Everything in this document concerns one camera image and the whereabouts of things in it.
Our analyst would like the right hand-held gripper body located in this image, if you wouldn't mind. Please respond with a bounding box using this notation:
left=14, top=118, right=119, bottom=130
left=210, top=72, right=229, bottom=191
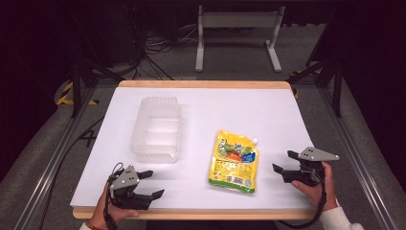
left=282, top=146, right=340, bottom=188

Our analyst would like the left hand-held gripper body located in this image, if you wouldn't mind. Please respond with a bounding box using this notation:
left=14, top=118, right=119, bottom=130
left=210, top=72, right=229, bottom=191
left=108, top=164, right=154, bottom=211

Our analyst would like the yellow spouted food pouch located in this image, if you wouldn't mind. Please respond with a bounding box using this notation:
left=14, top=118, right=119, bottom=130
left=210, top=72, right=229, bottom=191
left=208, top=129, right=260, bottom=195

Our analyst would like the clear plastic container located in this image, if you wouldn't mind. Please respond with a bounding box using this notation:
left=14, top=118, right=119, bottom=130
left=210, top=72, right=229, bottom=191
left=129, top=96, right=182, bottom=165

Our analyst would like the person's left hand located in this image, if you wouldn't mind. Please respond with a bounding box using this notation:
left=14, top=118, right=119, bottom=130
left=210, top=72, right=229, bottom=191
left=88, top=183, right=141, bottom=230

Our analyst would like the person's right hand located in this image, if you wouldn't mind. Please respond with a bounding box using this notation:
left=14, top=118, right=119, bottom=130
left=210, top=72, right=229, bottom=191
left=290, top=161, right=338, bottom=212

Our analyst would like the black tape cross mark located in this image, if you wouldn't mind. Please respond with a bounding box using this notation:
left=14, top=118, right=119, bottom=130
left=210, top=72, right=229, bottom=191
left=78, top=128, right=98, bottom=149

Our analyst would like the yellow black hazard tape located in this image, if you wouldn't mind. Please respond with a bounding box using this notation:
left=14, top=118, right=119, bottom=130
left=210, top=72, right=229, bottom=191
left=288, top=68, right=322, bottom=100
left=56, top=80, right=99, bottom=106

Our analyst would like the black metal stand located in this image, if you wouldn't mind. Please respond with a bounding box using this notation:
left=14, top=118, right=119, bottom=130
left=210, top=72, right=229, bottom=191
left=68, top=9, right=125, bottom=119
left=286, top=57, right=345, bottom=118

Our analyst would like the white table mat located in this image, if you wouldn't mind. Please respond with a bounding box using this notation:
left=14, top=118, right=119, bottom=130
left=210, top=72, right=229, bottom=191
left=70, top=86, right=316, bottom=212

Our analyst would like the wooden table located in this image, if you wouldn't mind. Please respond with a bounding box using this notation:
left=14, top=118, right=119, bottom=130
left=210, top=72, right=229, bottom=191
left=72, top=80, right=316, bottom=221

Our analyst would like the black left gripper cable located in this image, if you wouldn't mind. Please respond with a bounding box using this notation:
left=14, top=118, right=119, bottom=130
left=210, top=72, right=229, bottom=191
left=103, top=162, right=126, bottom=230

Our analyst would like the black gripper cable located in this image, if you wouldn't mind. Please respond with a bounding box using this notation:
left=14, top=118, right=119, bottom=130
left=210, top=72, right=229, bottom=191
left=277, top=166, right=329, bottom=230
left=103, top=162, right=126, bottom=230

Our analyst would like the aluminium floor rail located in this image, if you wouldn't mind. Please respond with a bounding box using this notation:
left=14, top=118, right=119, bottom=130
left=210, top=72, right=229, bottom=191
left=12, top=85, right=97, bottom=230
left=319, top=87, right=400, bottom=230

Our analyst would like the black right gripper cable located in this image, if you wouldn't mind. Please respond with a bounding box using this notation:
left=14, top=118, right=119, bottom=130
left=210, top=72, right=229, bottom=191
left=277, top=166, right=329, bottom=230

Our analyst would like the thin black floor cable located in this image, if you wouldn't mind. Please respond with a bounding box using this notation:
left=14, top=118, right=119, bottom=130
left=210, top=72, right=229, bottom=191
left=37, top=116, right=106, bottom=230

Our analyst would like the bundle of black floor cables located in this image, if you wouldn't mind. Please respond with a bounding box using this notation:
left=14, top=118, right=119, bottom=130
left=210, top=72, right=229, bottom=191
left=127, top=6, right=199, bottom=81

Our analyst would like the grey metal desk frame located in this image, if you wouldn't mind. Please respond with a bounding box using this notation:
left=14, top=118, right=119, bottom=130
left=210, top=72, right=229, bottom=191
left=194, top=5, right=286, bottom=73

